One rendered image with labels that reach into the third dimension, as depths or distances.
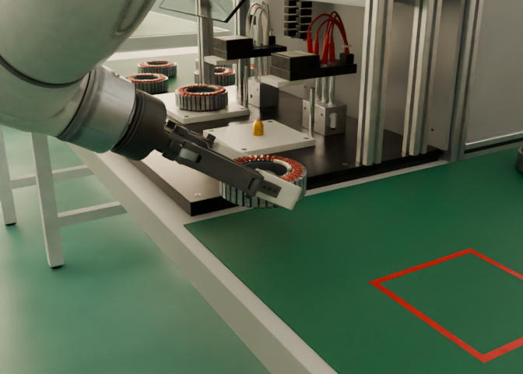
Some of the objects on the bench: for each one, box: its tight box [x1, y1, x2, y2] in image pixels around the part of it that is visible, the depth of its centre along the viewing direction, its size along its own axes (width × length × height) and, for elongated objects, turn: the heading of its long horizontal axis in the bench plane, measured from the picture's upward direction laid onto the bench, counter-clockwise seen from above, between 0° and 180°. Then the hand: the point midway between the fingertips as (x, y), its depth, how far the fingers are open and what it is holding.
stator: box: [175, 84, 228, 111], centre depth 127 cm, size 11×11×4 cm
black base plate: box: [125, 86, 439, 216], centre depth 119 cm, size 47×64×2 cm
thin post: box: [309, 88, 315, 138], centre depth 105 cm, size 2×2×10 cm
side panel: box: [439, 0, 523, 163], centre depth 105 cm, size 28×3×32 cm, turn 120°
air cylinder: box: [244, 77, 279, 108], centre depth 133 cm, size 5×8×6 cm
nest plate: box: [163, 100, 250, 124], centre depth 127 cm, size 15×15×1 cm
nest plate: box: [203, 120, 316, 156], centre depth 108 cm, size 15×15×1 cm
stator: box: [127, 73, 169, 95], centre depth 154 cm, size 11×11×4 cm
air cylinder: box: [302, 97, 347, 136], centre depth 114 cm, size 5×8×6 cm
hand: (261, 178), depth 77 cm, fingers closed on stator, 11 cm apart
